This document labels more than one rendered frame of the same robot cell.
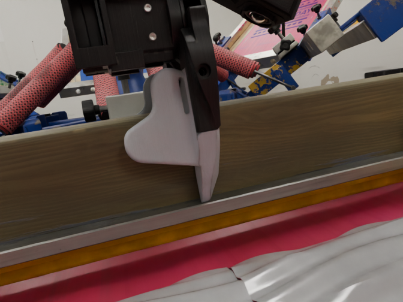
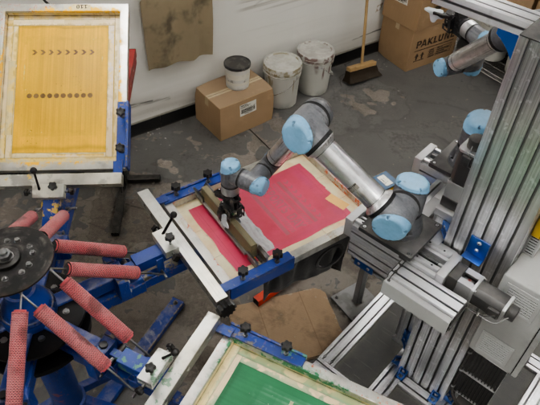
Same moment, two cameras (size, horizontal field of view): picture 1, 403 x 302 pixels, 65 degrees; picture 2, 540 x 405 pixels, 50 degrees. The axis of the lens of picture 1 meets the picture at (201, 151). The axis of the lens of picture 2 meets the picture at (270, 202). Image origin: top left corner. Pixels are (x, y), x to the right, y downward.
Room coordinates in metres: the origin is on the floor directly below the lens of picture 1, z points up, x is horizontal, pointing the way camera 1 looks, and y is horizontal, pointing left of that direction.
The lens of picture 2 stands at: (0.70, 1.62, 2.80)
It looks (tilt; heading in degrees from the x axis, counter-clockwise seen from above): 45 degrees down; 248
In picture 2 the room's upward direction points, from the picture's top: 3 degrees clockwise
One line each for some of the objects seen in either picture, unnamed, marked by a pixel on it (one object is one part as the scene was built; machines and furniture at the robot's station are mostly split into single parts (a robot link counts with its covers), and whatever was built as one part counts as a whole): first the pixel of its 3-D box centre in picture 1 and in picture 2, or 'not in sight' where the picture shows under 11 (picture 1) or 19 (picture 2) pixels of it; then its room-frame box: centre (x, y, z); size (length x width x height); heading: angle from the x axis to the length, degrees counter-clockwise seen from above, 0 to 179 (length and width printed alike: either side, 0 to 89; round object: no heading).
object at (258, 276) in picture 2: not in sight; (259, 274); (0.19, 0.28, 0.97); 0.30 x 0.05 x 0.07; 14
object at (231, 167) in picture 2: not in sight; (231, 173); (0.22, 0.03, 1.31); 0.09 x 0.08 x 0.11; 130
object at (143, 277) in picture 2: not in sight; (185, 262); (0.44, 0.06, 0.89); 1.24 x 0.06 x 0.06; 14
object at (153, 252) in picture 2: not in sight; (153, 255); (0.57, 0.09, 1.02); 0.17 x 0.06 x 0.05; 14
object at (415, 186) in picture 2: not in sight; (409, 194); (-0.29, 0.45, 1.42); 0.13 x 0.12 x 0.14; 40
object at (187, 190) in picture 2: not in sight; (193, 192); (0.32, -0.26, 0.97); 0.30 x 0.05 x 0.07; 14
